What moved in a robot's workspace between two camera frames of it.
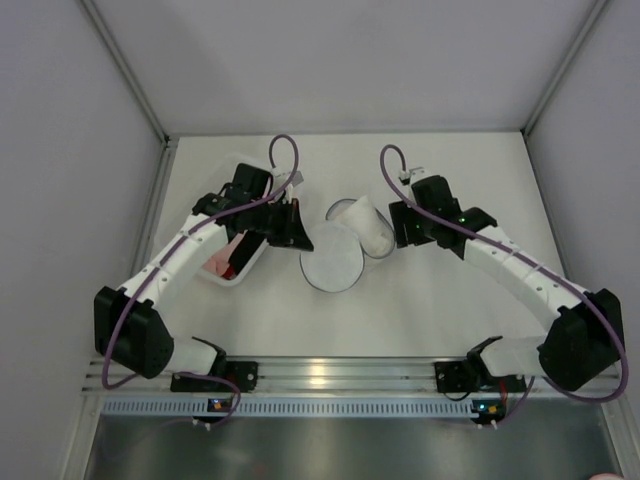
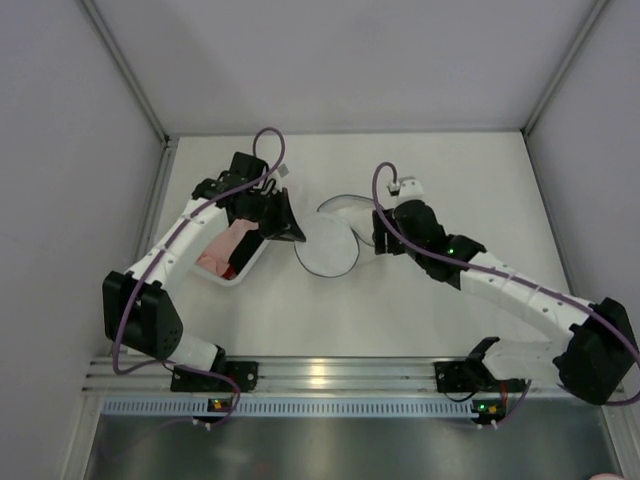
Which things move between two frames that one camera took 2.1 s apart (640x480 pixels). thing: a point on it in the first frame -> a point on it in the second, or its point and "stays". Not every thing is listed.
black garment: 245,250 stays
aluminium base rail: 322,376 stays
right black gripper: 401,226 -> 381,232
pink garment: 219,261 stays
